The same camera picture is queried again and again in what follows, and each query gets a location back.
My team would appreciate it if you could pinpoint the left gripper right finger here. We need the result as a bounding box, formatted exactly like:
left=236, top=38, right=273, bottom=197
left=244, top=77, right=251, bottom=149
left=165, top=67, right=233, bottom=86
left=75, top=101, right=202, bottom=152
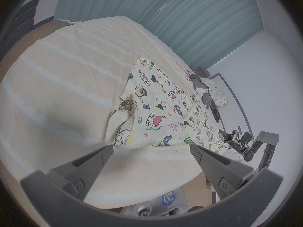
left=189, top=144, right=255, bottom=198

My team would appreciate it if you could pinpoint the pink garment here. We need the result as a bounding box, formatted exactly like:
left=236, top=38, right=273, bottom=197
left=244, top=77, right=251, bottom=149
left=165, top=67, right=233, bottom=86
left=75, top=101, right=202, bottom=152
left=176, top=62, right=197, bottom=81

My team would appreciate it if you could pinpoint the grey bedside table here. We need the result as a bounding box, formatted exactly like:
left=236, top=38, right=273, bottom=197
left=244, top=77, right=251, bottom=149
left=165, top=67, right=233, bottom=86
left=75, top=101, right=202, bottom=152
left=189, top=65, right=211, bottom=78

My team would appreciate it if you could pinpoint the bed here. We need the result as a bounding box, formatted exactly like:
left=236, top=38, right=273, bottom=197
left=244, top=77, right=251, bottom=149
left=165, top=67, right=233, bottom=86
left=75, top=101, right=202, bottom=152
left=0, top=16, right=251, bottom=210

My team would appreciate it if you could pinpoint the black garment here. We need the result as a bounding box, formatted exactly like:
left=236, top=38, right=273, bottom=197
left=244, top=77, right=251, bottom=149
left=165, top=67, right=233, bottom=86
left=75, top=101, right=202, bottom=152
left=209, top=99, right=220, bottom=123

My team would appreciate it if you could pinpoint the white printed pyjama top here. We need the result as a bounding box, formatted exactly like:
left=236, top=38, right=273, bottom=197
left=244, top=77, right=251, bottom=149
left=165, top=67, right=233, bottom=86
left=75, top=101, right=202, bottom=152
left=105, top=57, right=224, bottom=152

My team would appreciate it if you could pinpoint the pile of clothes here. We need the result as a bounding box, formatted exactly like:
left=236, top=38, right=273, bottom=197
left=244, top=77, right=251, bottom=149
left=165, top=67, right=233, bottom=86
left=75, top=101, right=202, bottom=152
left=190, top=74, right=212, bottom=109

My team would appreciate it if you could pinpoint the white printed pillow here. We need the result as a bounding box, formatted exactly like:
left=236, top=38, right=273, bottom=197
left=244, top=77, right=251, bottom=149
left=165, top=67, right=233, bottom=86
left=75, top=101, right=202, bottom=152
left=201, top=78, right=229, bottom=107

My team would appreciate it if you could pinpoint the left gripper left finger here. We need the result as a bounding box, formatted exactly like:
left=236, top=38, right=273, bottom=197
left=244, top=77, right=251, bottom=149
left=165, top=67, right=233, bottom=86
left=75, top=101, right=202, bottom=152
left=48, top=145, right=114, bottom=200

